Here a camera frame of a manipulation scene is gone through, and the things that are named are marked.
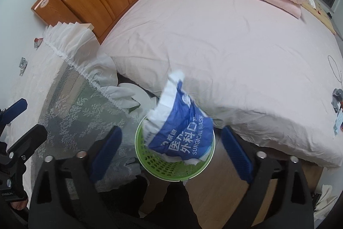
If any green plastic basket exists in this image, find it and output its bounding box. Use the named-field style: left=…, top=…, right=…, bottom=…
left=135, top=114, right=216, bottom=182

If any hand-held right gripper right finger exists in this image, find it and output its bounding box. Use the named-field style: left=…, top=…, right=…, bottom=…
left=221, top=126, right=314, bottom=229

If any bed with pink sheet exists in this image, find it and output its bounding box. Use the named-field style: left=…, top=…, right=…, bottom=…
left=98, top=0, right=343, bottom=169

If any crumpled silver foil wrapper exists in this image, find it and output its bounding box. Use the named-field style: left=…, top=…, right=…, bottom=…
left=18, top=57, right=28, bottom=76

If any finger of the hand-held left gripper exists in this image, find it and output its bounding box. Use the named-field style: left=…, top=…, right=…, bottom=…
left=7, top=124, right=48, bottom=165
left=0, top=99, right=28, bottom=127

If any blue white mask package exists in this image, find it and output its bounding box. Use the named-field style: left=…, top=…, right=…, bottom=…
left=143, top=70, right=215, bottom=165

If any white cloth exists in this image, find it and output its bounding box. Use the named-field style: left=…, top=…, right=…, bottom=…
left=313, top=185, right=338, bottom=221

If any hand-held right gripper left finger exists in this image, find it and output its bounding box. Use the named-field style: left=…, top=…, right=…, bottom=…
left=28, top=126, right=123, bottom=229

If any white plastic bag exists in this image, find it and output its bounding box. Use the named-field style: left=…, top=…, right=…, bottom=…
left=118, top=83, right=159, bottom=115

